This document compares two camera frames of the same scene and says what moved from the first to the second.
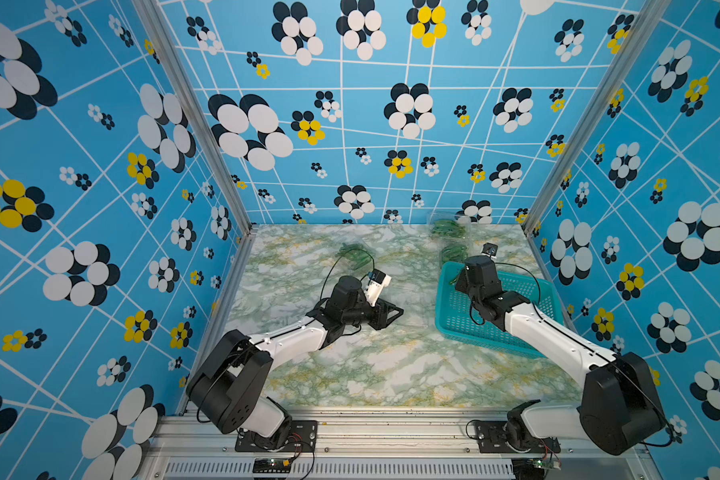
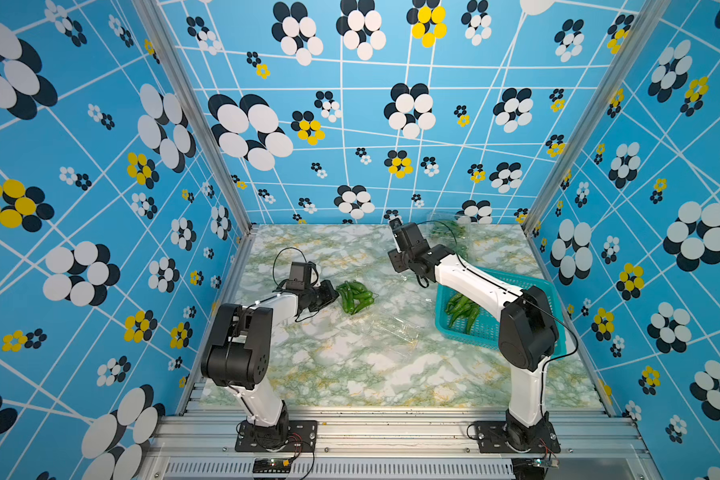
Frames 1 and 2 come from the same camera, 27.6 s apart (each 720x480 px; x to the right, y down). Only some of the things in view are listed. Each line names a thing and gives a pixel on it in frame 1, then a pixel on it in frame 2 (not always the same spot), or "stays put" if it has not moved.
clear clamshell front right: x=453 y=253 stays put
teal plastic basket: x=456 y=316 stays put
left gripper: x=381 y=311 to x=329 y=293
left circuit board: x=271 y=465 stays put
